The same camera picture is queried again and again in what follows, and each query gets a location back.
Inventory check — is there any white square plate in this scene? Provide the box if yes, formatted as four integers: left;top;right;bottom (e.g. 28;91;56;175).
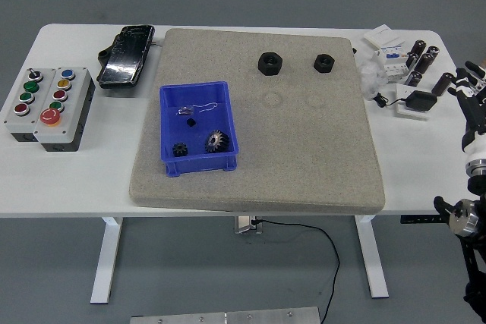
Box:
394;83;436;121

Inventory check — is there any grey-brown foam mat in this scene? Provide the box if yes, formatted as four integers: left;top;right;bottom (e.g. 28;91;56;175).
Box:
128;27;386;214

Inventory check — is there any white wall switch plate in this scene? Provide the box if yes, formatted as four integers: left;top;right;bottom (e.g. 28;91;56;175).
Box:
363;24;406;48

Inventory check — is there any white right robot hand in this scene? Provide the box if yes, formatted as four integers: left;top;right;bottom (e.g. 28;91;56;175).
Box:
447;60;486;156

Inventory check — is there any white circuit breaker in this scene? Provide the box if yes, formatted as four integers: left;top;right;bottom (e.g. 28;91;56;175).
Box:
375;43;411;84

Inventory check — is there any blue plastic box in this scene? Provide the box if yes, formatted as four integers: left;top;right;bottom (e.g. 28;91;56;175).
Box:
159;80;241;178

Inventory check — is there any black adapter cord with plug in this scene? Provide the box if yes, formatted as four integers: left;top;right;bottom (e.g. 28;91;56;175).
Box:
373;93;409;109

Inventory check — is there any silver power socket under table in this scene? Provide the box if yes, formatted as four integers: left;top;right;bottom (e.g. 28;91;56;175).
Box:
233;215;264;234

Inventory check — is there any large black hex nut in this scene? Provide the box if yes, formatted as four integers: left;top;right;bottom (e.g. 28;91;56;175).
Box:
257;51;283;75

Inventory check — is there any silver metal plate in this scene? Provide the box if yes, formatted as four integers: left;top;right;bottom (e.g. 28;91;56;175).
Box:
129;306;322;324

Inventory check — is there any black power adapter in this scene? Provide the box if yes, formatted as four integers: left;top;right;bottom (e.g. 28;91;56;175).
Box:
405;90;438;112

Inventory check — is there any black power cable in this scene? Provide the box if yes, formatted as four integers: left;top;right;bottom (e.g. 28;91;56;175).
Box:
252;219;341;324

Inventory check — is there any grey emergency-stop control box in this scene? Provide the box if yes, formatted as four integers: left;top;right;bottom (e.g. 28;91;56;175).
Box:
33;67;96;153

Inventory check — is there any white table leg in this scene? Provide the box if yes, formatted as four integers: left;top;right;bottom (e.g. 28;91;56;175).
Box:
90;216;123;305
355;214;390;299

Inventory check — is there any black glossy device case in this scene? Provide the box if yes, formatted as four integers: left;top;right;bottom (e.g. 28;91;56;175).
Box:
96;24;156;90

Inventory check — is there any large black bevel gear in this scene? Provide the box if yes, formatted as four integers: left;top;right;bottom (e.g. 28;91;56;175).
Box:
204;129;232;154

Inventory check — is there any grey four-button control box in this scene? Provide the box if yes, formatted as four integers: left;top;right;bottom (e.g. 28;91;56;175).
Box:
3;68;58;143

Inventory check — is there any black rail under table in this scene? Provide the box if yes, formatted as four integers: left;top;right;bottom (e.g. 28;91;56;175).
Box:
399;214;449;225

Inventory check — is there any smaller black hex nut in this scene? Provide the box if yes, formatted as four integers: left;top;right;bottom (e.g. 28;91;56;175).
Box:
313;53;336;74

